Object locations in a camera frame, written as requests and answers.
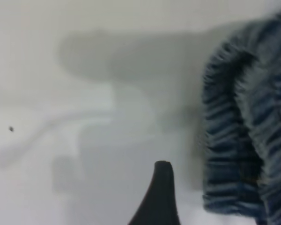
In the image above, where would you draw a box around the blue denim shorts basketball print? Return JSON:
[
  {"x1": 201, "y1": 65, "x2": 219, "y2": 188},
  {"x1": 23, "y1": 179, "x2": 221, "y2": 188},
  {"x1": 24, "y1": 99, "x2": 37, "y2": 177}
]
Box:
[{"x1": 201, "y1": 9, "x2": 281, "y2": 225}]

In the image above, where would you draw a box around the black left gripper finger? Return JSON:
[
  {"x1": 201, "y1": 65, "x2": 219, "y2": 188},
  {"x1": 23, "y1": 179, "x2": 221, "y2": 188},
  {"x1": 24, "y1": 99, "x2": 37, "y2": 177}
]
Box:
[{"x1": 127, "y1": 160, "x2": 181, "y2": 225}]

